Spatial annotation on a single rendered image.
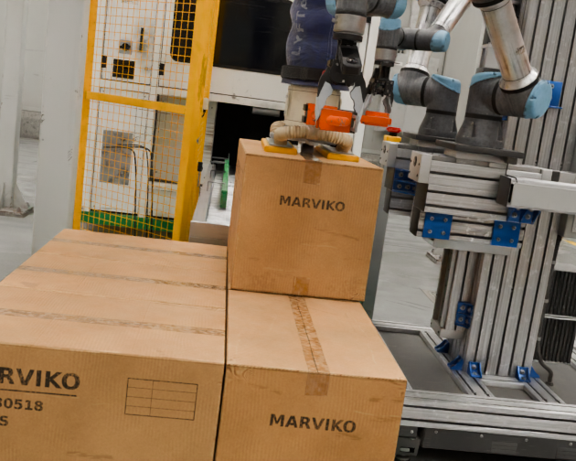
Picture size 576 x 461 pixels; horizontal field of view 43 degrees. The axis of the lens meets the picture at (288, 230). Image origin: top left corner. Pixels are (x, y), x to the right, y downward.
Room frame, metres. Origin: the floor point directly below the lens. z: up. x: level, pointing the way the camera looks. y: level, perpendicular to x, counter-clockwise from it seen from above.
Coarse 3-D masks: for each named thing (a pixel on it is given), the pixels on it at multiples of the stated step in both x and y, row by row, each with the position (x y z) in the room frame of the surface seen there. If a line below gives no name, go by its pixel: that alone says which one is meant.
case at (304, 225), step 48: (240, 144) 2.48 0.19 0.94; (240, 192) 2.12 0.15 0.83; (288, 192) 2.10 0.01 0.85; (336, 192) 2.12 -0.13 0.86; (240, 240) 2.08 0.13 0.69; (288, 240) 2.10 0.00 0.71; (336, 240) 2.12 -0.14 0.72; (240, 288) 2.09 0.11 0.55; (288, 288) 2.10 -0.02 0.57; (336, 288) 2.12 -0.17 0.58
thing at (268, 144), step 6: (264, 138) 2.53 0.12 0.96; (270, 138) 2.49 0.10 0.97; (264, 144) 2.28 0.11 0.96; (270, 144) 2.24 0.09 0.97; (288, 144) 2.33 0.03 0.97; (264, 150) 2.22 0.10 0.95; (270, 150) 2.22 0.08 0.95; (276, 150) 2.22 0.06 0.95; (282, 150) 2.22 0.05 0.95; (288, 150) 2.22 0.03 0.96; (294, 150) 2.22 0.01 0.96
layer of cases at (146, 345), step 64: (64, 256) 2.22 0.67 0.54; (128, 256) 2.32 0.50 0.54; (192, 256) 2.44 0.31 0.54; (0, 320) 1.57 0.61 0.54; (64, 320) 1.63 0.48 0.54; (128, 320) 1.69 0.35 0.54; (192, 320) 1.75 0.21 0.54; (256, 320) 1.82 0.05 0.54; (320, 320) 1.89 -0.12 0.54; (0, 384) 1.45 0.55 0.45; (64, 384) 1.46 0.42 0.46; (128, 384) 1.48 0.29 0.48; (192, 384) 1.49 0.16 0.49; (256, 384) 1.50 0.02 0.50; (320, 384) 1.52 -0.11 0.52; (384, 384) 1.53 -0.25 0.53; (0, 448) 1.45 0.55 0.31; (64, 448) 1.46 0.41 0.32; (128, 448) 1.48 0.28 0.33; (192, 448) 1.49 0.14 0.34; (256, 448) 1.50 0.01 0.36; (320, 448) 1.52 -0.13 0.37; (384, 448) 1.53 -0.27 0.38
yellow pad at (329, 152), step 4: (336, 144) 2.33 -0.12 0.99; (316, 148) 2.53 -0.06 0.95; (320, 148) 2.43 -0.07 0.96; (324, 148) 2.40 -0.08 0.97; (328, 148) 2.35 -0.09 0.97; (332, 148) 2.37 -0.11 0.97; (320, 152) 2.41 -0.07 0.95; (324, 152) 2.31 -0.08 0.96; (328, 152) 2.26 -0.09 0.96; (332, 152) 2.26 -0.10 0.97; (336, 152) 2.26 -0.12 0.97; (340, 152) 2.26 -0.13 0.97; (348, 152) 2.30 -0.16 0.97; (328, 156) 2.23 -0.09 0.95; (332, 156) 2.23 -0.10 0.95; (336, 156) 2.23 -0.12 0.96; (340, 156) 2.24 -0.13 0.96; (344, 156) 2.24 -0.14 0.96; (348, 156) 2.24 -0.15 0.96; (352, 156) 2.24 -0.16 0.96; (356, 156) 2.24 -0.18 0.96; (340, 160) 2.24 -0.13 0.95; (344, 160) 2.24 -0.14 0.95; (348, 160) 2.24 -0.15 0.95; (352, 160) 2.24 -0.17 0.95; (356, 160) 2.24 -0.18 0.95
